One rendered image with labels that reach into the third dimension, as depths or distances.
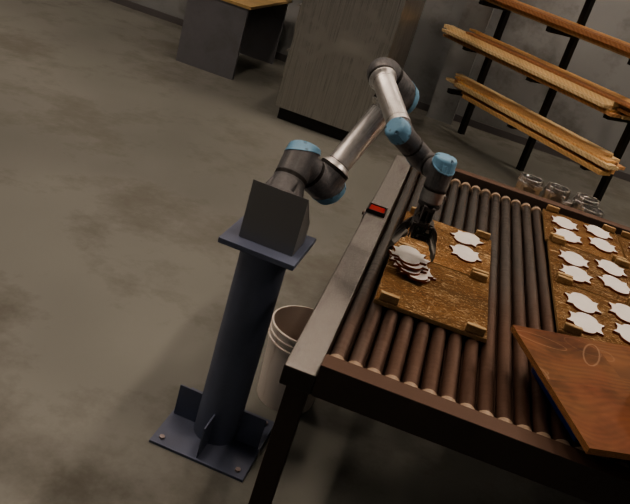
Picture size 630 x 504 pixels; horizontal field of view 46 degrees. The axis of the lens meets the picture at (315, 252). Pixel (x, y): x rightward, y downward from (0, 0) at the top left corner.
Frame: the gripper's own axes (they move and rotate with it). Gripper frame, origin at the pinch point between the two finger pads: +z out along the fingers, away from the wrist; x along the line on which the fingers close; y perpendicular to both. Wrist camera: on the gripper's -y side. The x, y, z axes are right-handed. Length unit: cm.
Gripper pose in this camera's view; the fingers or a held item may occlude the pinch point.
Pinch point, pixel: (409, 254)
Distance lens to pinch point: 246.5
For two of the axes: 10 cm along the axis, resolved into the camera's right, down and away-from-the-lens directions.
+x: 9.6, 2.9, 0.1
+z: -2.7, 8.7, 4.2
